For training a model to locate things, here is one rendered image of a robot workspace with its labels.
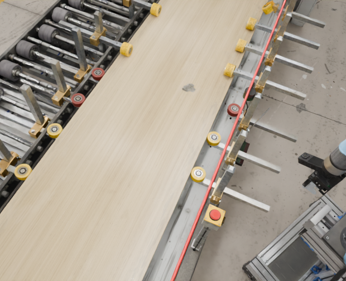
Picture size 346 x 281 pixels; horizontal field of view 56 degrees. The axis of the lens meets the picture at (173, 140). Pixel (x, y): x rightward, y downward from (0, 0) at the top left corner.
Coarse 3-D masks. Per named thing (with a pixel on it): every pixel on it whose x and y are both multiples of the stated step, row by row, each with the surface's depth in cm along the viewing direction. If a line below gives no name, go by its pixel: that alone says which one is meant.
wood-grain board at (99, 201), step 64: (192, 0) 247; (256, 0) 254; (128, 64) 209; (192, 64) 213; (64, 128) 180; (128, 128) 184; (192, 128) 188; (64, 192) 162; (128, 192) 165; (0, 256) 144; (64, 256) 146; (128, 256) 149
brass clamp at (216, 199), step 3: (219, 177) 178; (219, 180) 177; (216, 186) 175; (213, 192) 173; (213, 195) 172; (210, 198) 173; (213, 198) 171; (216, 198) 171; (219, 198) 172; (210, 201) 174; (213, 201) 173; (216, 201) 171; (219, 201) 172
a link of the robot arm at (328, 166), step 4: (328, 156) 108; (324, 160) 111; (328, 160) 108; (324, 164) 110; (328, 164) 108; (332, 164) 111; (328, 168) 108; (332, 168) 107; (336, 168) 106; (332, 172) 108; (336, 172) 107; (340, 172) 106; (344, 172) 107
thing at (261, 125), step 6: (240, 120) 202; (252, 120) 199; (258, 126) 199; (264, 126) 198; (270, 126) 198; (270, 132) 199; (276, 132) 197; (282, 132) 197; (288, 138) 197; (294, 138) 195
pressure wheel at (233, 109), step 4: (232, 104) 198; (236, 104) 199; (228, 108) 197; (232, 108) 197; (236, 108) 197; (240, 108) 197; (228, 112) 197; (232, 112) 195; (236, 112) 196; (232, 116) 198; (236, 116) 198
